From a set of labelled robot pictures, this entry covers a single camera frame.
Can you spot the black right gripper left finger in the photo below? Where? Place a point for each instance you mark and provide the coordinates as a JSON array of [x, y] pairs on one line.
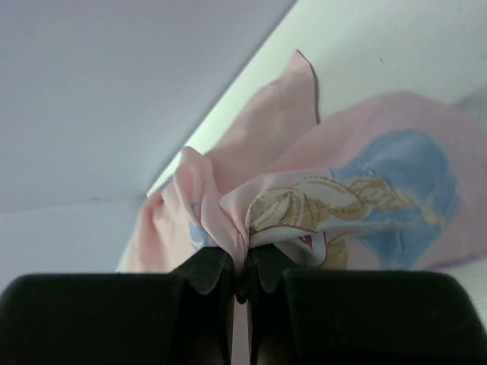
[[180, 317]]

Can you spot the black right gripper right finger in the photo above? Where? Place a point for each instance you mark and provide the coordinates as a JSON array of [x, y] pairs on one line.
[[313, 316]]

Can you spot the pink purple Elsa pillowcase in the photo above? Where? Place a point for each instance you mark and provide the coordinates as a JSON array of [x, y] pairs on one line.
[[394, 183]]

